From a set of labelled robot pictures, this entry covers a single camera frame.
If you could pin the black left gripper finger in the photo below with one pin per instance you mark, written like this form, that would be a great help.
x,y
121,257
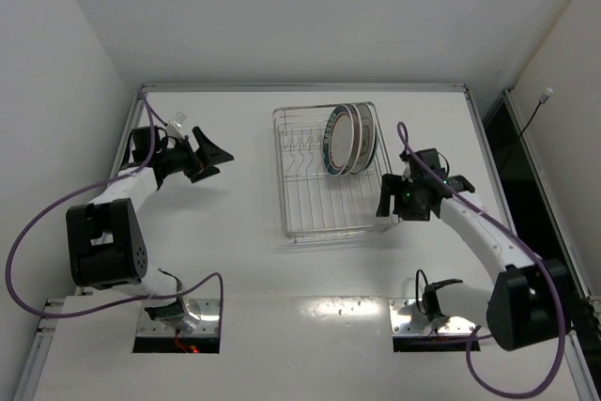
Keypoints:
x,y
205,173
207,152

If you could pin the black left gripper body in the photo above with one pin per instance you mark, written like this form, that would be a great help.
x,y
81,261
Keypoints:
x,y
192,161

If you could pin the blue floral green plate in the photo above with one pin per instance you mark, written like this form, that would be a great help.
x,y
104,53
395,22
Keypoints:
x,y
376,137

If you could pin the white plate with grey rim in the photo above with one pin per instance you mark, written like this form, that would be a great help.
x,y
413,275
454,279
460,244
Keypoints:
x,y
369,137

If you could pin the green rimmed plate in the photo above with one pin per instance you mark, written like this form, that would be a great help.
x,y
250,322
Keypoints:
x,y
352,163
338,140

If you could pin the metal wire dish rack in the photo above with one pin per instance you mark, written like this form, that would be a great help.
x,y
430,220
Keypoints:
x,y
314,204

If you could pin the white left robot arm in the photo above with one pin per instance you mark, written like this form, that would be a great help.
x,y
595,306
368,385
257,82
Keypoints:
x,y
106,244

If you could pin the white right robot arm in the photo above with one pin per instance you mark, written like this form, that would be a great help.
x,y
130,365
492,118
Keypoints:
x,y
528,301

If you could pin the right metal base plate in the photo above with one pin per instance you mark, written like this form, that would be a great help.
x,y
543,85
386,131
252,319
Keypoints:
x,y
407,322

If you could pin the metal base plate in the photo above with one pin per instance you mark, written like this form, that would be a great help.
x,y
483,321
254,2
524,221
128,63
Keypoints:
x,y
407,322
201,321

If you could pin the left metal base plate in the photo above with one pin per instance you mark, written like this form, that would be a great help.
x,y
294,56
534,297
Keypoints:
x,y
201,321

